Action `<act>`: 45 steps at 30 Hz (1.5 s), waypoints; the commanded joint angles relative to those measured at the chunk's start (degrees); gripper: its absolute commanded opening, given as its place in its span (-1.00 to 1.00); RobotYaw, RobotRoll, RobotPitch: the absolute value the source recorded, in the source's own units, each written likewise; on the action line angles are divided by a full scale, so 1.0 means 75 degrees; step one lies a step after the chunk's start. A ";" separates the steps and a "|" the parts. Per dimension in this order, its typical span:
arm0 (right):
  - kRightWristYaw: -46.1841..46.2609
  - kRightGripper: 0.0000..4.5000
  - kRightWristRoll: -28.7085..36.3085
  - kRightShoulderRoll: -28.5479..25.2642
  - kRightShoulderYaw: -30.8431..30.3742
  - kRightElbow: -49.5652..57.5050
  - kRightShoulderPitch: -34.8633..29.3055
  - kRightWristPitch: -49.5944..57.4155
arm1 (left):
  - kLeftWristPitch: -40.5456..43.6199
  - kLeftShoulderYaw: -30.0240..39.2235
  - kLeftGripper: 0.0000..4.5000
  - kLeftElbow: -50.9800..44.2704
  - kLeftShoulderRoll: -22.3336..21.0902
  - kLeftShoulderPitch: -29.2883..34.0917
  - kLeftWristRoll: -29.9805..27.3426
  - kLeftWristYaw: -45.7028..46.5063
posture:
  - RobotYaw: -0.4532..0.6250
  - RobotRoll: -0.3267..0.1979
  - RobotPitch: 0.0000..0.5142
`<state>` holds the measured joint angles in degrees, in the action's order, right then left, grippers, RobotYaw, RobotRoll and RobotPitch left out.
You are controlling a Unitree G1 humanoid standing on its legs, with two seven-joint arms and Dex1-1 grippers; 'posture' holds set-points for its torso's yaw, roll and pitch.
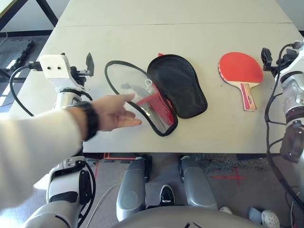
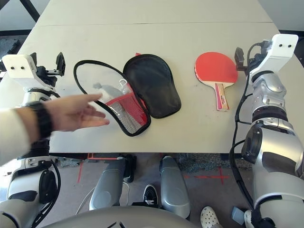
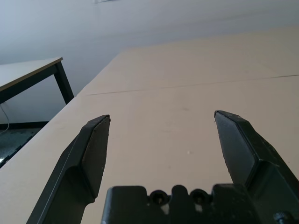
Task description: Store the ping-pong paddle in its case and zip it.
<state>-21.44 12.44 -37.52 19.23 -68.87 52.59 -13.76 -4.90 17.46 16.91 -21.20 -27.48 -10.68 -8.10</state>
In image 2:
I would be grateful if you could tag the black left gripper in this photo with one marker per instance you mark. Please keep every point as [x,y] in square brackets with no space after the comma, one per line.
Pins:
[45,72]

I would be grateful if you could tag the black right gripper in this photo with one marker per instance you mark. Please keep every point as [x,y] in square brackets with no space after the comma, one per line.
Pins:
[257,59]

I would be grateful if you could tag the red ping-pong paddle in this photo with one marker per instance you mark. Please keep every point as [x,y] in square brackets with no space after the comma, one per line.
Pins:
[216,69]

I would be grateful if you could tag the red black paddle case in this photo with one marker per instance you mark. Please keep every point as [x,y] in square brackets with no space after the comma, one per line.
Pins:
[154,85]

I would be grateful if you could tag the person's white-sleeved forearm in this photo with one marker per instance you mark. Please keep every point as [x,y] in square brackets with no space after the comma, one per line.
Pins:
[14,133]

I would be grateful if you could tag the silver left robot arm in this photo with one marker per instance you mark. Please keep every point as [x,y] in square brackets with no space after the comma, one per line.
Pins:
[28,180]

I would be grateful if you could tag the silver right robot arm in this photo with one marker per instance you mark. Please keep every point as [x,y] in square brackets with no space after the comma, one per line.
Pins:
[273,152]

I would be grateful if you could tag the person's bare hand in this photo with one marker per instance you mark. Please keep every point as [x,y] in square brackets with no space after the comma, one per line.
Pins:
[73,114]

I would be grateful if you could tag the black wristwatch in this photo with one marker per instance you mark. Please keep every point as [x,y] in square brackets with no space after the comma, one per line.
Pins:
[44,121]

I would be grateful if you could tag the grey speckled floor mat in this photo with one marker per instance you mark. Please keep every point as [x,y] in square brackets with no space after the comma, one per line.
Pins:
[204,162]

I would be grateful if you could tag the grey left robot leg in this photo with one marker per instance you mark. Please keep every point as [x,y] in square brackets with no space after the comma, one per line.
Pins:
[109,187]

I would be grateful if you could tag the grey robot leg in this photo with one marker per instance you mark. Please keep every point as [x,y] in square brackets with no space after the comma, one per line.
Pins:
[173,187]
[109,187]

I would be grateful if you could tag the grey right robot leg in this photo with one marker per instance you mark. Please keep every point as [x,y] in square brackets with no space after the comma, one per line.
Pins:
[173,187]

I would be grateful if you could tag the grey foot pedal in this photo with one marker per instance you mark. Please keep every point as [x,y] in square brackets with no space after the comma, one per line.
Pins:
[237,213]

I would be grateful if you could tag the white perforated clog shoe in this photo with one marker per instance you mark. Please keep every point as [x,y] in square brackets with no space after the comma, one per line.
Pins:
[248,219]
[209,217]

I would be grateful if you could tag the black white sneaker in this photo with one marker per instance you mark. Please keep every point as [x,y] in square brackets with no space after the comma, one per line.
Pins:
[150,194]

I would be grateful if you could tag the grey robot torso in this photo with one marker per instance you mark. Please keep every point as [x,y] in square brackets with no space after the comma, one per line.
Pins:
[114,217]

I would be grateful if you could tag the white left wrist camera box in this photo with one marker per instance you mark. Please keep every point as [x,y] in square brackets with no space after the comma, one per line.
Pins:
[19,69]

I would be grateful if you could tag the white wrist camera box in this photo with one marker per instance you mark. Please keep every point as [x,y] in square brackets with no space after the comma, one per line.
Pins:
[19,69]
[282,47]

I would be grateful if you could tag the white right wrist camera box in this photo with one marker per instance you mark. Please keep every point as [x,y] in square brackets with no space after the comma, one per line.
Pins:
[282,47]

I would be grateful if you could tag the black metal frame bars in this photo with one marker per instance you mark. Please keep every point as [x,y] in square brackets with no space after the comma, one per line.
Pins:
[31,10]

